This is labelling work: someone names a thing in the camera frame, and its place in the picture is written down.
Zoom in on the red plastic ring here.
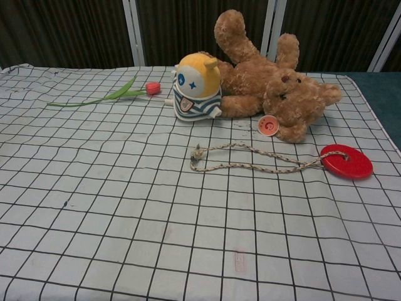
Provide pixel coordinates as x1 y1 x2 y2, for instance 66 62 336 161
320 144 374 181

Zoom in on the yellow striped plush doll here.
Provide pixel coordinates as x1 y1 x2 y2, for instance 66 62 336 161
164 52 224 123

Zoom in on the artificial red tulip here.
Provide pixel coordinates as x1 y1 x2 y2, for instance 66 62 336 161
46 76 162 109

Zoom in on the round orange hang tag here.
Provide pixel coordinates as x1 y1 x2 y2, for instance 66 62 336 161
258 114 280 138

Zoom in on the dark white-framed folding screen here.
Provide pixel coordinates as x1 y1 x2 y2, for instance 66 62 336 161
0 0 401 73

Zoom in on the brown teddy bear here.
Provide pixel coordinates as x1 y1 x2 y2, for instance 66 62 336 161
214 9 342 144

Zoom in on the white black-grid tablecloth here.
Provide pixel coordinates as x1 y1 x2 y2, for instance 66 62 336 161
0 64 401 301

